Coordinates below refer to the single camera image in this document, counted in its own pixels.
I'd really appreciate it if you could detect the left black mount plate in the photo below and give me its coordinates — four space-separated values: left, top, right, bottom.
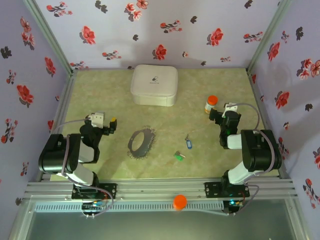
71 183 118 200

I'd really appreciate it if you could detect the right black mount plate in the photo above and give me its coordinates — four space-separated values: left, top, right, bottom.
204 181 250 198

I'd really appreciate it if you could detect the left aluminium corner post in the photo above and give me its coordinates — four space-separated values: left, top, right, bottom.
22 0 76 76

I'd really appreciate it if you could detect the orange-capped pill bottle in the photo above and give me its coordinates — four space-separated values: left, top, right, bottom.
204 95 219 115

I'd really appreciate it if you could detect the grey slotted cable duct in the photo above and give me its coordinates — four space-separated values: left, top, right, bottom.
33 201 225 213

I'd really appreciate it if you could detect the white zip case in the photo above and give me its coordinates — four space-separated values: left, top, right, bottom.
129 64 179 108

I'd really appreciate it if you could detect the left arm grey cable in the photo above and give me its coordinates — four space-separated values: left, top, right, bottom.
51 118 115 217

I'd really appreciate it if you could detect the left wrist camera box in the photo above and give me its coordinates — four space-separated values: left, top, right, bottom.
89 112 105 129

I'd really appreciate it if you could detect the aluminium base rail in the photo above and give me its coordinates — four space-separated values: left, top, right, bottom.
23 177 300 201

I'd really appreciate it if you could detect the aluminium side rail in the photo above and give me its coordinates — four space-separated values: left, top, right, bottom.
246 68 288 180
39 69 78 181

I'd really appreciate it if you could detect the black mount plate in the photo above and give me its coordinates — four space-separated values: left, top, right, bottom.
204 181 250 198
71 183 118 200

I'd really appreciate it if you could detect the left controller board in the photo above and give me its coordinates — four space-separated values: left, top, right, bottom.
81 201 106 218

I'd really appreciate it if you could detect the right aluminium corner post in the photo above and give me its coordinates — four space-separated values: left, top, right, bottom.
246 0 293 74

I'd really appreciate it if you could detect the right controller board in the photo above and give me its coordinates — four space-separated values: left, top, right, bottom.
223 198 245 216

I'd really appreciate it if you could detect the right aluminium side rail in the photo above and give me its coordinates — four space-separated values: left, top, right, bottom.
246 68 288 180

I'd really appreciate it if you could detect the left aluminium side rail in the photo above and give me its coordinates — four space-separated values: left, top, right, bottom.
39 69 78 181

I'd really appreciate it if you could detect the controller board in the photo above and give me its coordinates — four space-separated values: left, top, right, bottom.
81 201 106 218
223 198 245 216

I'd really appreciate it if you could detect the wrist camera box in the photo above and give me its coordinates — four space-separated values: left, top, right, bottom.
223 101 238 113
89 112 105 129

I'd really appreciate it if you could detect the orange round cap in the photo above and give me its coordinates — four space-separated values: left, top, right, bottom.
173 194 188 212

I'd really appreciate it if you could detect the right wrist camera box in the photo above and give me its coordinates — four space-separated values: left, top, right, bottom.
223 101 238 113

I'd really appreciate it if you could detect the aluminium corner post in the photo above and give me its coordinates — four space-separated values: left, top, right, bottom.
22 0 76 76
246 0 293 74

